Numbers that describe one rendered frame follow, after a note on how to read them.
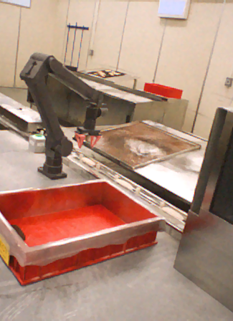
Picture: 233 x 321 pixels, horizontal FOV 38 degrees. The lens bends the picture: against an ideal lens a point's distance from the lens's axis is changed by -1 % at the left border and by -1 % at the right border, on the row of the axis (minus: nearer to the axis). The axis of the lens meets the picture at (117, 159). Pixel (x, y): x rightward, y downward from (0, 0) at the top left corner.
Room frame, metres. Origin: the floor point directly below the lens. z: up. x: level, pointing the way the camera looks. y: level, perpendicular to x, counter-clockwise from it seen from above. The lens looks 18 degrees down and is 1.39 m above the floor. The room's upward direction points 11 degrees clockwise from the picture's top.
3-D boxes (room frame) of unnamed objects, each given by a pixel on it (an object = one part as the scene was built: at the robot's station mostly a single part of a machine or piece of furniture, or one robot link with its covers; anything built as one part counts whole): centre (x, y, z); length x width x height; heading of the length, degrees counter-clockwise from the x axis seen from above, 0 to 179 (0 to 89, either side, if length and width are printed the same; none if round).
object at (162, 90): (5.36, -0.49, 0.94); 0.51 x 0.36 x 0.13; 47
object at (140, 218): (0.93, 0.10, 0.88); 0.49 x 0.34 x 0.10; 132
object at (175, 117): (5.36, -0.49, 0.44); 0.70 x 0.55 x 0.87; 43
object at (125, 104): (5.82, 0.49, 0.51); 3.00 x 1.26 x 1.03; 43
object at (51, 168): (1.41, 0.28, 0.86); 0.12 x 0.09 x 0.08; 49
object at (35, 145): (1.69, 0.42, 0.84); 0.08 x 0.08 x 0.11; 43
